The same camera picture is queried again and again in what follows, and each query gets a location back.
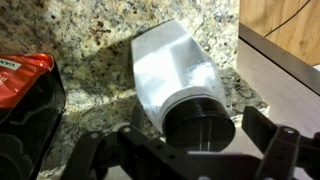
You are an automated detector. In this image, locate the clear container with black lid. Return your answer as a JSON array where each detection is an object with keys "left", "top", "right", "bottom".
[{"left": 130, "top": 18, "right": 237, "bottom": 152}]

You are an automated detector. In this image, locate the black and red bag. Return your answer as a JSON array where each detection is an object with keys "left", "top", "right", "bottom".
[{"left": 0, "top": 53, "right": 67, "bottom": 180}]

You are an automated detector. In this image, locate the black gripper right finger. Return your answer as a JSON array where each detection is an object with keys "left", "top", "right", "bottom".
[{"left": 241, "top": 105, "right": 320, "bottom": 180}]

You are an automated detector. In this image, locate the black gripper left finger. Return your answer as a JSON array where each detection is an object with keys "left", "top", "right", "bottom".
[{"left": 61, "top": 103, "right": 208, "bottom": 180}]

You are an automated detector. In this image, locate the thin black cable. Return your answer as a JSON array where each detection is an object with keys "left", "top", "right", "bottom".
[{"left": 264, "top": 0, "right": 312, "bottom": 38}]

